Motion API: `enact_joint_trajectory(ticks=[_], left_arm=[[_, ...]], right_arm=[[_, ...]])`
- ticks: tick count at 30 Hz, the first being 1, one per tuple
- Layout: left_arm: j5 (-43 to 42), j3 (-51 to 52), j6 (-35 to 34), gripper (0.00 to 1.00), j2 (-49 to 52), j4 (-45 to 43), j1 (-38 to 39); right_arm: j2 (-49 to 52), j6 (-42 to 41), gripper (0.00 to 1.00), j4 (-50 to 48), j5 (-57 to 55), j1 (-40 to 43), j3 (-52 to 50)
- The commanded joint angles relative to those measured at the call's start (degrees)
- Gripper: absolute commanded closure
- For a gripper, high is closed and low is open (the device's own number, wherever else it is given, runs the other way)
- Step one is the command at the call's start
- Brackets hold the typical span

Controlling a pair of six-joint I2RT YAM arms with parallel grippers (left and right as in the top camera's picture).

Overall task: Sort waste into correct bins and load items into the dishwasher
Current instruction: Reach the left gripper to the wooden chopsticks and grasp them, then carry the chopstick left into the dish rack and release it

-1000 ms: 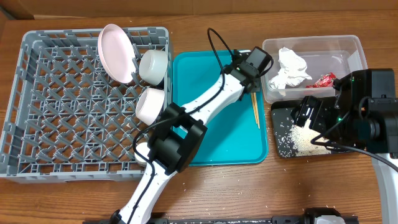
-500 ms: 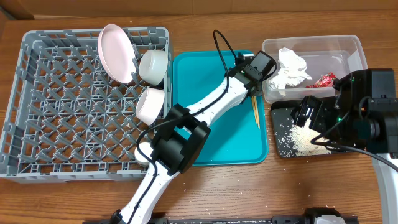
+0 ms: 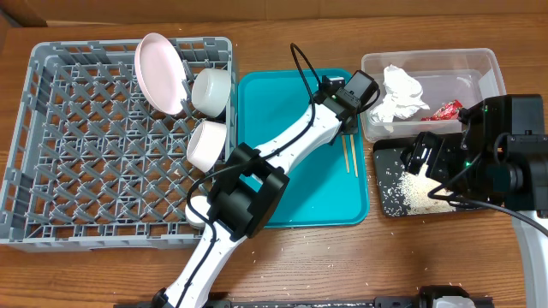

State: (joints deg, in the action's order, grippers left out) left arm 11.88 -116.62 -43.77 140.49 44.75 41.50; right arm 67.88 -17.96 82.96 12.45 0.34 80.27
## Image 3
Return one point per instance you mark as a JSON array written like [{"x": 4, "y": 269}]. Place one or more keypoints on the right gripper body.
[{"x": 416, "y": 154}]

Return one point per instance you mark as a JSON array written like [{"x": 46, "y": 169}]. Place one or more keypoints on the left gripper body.
[{"x": 355, "y": 130}]

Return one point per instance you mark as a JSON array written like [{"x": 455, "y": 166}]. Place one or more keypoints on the wooden chopstick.
[
  {"x": 351, "y": 137},
  {"x": 345, "y": 152}
]

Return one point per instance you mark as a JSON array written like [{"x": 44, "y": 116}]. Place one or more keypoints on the rice pile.
[{"x": 421, "y": 194}]

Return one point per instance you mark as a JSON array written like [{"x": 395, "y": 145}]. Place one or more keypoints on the red snack wrapper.
[{"x": 448, "y": 111}]

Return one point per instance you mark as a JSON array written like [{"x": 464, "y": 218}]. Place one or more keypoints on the white napkin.
[{"x": 400, "y": 99}]

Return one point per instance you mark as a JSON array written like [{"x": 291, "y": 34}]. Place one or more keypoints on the grey bowl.
[{"x": 211, "y": 91}]

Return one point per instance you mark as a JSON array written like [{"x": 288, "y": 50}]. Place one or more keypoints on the pink bowl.
[{"x": 205, "y": 145}]

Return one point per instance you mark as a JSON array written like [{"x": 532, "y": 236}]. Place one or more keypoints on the white cup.
[{"x": 200, "y": 206}]

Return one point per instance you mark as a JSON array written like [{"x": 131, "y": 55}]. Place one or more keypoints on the large white plate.
[{"x": 160, "y": 74}]

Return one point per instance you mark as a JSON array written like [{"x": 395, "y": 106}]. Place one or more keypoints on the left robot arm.
[{"x": 246, "y": 193}]

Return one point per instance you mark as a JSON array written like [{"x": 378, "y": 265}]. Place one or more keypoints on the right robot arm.
[{"x": 498, "y": 162}]

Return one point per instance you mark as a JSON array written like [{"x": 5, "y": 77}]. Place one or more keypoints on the grey dishwasher rack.
[{"x": 92, "y": 164}]

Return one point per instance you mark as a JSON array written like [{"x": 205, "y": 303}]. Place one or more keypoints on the black tray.
[{"x": 411, "y": 184}]

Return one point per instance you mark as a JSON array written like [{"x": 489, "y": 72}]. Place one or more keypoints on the clear plastic bin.
[{"x": 466, "y": 75}]

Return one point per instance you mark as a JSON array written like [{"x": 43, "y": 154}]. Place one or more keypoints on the teal plastic tray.
[{"x": 320, "y": 191}]

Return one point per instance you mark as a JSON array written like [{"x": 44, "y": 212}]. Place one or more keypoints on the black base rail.
[{"x": 434, "y": 296}]

